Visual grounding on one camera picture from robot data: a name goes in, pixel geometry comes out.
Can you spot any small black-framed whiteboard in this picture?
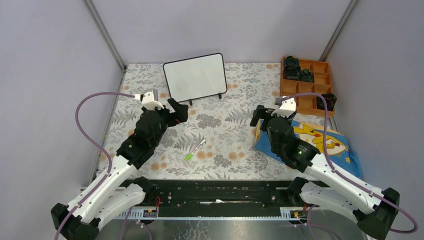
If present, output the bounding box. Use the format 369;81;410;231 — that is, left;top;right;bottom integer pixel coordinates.
162;52;228;102

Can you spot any green marker cap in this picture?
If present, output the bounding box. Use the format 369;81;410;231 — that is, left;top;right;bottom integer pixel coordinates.
184;152;194;161

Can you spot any orange wooden compartment tray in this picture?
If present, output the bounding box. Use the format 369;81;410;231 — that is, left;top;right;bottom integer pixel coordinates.
280;57;335;118

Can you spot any blue yellow cartoon cloth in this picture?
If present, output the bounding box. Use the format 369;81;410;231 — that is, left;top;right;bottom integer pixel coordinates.
254;120;362;179

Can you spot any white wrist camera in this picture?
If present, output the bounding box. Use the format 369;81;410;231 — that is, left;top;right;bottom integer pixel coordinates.
272;96;297;118
133;90;165;111

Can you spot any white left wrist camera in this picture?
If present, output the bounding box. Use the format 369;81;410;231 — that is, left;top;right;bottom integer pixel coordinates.
133;90;165;111

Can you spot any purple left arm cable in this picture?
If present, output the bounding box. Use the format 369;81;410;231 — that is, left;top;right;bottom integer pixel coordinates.
53;91;143;240

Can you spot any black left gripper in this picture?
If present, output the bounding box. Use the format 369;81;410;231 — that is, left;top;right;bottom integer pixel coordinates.
142;99;189;149

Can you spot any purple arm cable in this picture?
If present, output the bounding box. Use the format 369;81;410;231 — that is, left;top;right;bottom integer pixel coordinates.
53;91;143;240
283;92;419;235

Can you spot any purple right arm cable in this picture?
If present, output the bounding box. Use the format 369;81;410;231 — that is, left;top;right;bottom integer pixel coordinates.
283;92;419;235

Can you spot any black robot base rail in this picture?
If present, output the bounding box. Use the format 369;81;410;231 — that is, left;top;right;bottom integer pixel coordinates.
133;179;307;220

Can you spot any floral patterned table mat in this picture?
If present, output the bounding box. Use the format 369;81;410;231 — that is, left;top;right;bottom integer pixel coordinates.
96;62;339;181

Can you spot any black object tray right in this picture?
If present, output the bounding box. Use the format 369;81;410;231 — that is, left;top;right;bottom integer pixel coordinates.
316;93;338;112

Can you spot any black object tray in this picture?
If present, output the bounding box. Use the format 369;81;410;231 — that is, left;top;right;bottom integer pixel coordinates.
283;64;301;81
316;93;338;112
299;68;315;83
283;56;300;67

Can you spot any left aluminium frame post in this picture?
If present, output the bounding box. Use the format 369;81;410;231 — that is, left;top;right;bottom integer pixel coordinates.
83;0;126;72

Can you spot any aluminium frame post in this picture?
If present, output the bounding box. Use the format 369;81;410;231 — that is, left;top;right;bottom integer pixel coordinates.
319;0;360;62
83;0;126;72

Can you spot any right aluminium frame post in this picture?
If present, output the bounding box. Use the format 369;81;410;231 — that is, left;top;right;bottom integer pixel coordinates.
319;0;360;62

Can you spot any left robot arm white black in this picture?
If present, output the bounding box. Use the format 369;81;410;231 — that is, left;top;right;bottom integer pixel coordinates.
51;98;189;240

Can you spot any black object tray top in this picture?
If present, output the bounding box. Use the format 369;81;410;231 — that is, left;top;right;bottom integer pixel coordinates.
283;56;300;67

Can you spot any white marker pen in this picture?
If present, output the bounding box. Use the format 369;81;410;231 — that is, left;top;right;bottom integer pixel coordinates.
190;139;206;155

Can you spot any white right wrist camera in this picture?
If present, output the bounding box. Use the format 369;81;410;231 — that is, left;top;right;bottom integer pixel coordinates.
272;96;297;118

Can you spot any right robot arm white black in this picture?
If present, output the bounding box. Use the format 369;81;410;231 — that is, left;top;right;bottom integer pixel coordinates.
250;105;400;240

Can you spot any black object tray middle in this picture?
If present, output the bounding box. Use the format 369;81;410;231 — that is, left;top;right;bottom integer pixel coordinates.
299;68;315;83

